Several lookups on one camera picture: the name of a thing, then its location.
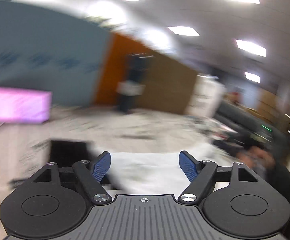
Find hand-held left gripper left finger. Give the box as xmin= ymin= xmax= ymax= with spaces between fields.
xmin=29 ymin=151 xmax=112 ymax=203

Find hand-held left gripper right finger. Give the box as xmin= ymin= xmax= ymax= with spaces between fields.
xmin=178 ymin=151 xmax=259 ymax=204

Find white cloth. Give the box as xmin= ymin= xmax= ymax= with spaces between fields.
xmin=102 ymin=152 xmax=219 ymax=191

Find person's right hand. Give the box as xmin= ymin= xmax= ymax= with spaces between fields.
xmin=237 ymin=146 xmax=276 ymax=172

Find dark grey sofa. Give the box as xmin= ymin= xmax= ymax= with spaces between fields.
xmin=214 ymin=99 xmax=276 ymax=140

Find dark cloth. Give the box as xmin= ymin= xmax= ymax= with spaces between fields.
xmin=49 ymin=139 xmax=92 ymax=168

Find patterned grey table cover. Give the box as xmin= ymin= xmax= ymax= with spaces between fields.
xmin=0 ymin=104 xmax=238 ymax=230

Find white standing board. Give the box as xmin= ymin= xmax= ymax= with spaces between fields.
xmin=186 ymin=73 xmax=226 ymax=117

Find pink lit screen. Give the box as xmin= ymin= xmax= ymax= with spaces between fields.
xmin=0 ymin=86 xmax=53 ymax=125

